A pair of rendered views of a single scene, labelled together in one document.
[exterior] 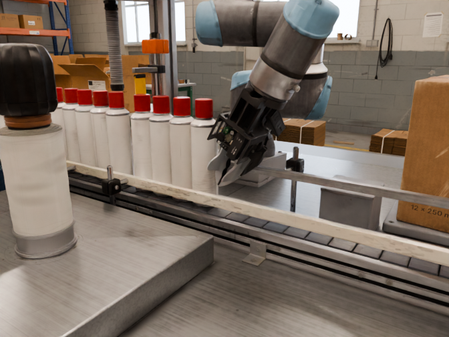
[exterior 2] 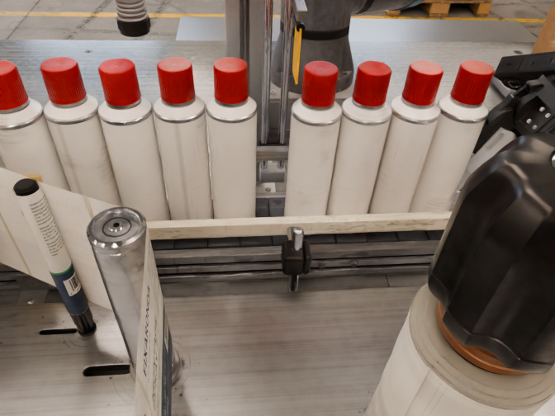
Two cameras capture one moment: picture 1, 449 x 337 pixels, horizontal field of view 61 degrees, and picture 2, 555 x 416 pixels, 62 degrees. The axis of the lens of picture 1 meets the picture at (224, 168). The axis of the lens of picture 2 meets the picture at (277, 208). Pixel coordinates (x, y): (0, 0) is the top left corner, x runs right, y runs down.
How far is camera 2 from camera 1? 69 cm
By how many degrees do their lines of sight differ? 43
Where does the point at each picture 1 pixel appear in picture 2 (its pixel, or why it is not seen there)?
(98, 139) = (192, 169)
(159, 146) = (372, 163)
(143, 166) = (322, 198)
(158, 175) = (359, 205)
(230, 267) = not seen: hidden behind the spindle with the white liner
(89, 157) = (158, 202)
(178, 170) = (407, 191)
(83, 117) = (141, 132)
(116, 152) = (244, 184)
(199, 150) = (463, 156)
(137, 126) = (326, 137)
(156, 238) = not seen: hidden behind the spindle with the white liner
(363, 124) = not seen: outside the picture
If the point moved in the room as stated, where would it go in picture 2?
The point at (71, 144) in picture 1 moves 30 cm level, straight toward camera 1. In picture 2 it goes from (96, 189) to (354, 312)
